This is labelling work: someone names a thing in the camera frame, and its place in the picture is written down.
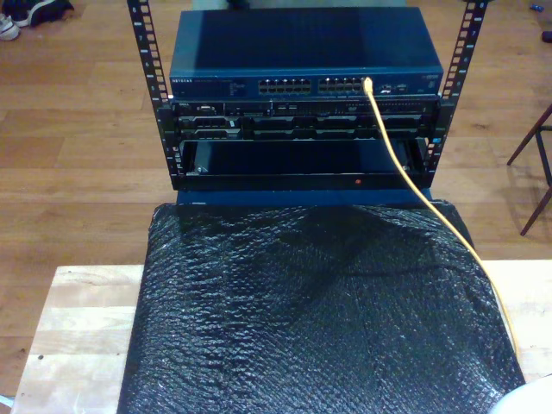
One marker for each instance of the blue rack base board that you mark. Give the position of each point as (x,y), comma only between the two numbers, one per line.
(302,197)

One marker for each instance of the black bubble wrap mat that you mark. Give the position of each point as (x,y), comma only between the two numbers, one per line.
(280,323)

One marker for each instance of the dark wooden stool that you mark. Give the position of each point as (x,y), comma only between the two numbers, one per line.
(528,137)

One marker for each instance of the dark blue sneaker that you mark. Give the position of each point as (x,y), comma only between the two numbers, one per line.
(43,10)

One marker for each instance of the white sneaker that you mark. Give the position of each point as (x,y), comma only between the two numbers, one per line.
(8,28)

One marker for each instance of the small blue floor object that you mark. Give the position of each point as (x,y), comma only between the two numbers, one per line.
(537,7)

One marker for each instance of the blue network switch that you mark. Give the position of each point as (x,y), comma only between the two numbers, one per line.
(302,43)

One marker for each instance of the black server rack frame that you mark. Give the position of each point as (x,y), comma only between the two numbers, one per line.
(134,19)

